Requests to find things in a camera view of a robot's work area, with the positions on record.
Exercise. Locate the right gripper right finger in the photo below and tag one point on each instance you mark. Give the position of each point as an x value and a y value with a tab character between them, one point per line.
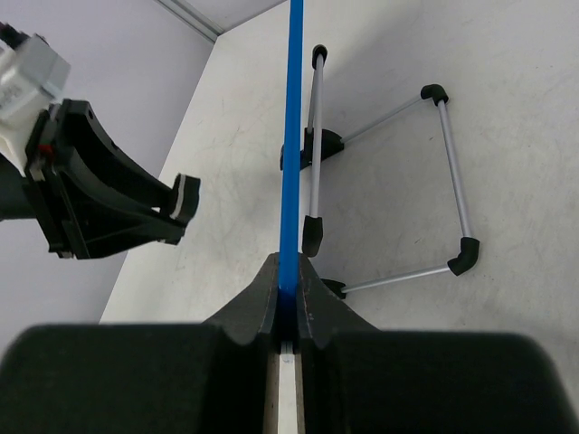
355	378

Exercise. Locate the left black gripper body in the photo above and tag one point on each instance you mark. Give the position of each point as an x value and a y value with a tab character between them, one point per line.
47	188

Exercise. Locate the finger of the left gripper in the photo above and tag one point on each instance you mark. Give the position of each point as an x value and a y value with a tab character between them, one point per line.
102	175
108	233

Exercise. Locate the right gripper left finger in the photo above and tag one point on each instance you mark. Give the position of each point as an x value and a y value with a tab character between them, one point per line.
219	376

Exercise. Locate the black whiteboard eraser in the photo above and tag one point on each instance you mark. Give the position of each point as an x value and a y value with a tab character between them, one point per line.
184	200

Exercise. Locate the blue framed whiteboard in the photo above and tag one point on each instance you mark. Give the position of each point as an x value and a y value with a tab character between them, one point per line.
288	280

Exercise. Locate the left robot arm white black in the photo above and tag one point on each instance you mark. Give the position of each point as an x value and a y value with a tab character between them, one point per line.
11	194

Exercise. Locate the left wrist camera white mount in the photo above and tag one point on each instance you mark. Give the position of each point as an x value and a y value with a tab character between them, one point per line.
33	75

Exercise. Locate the left aluminium frame post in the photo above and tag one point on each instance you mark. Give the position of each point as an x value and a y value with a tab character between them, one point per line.
193	18

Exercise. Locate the whiteboard metal wire stand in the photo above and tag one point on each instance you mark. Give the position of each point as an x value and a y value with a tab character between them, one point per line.
385	201

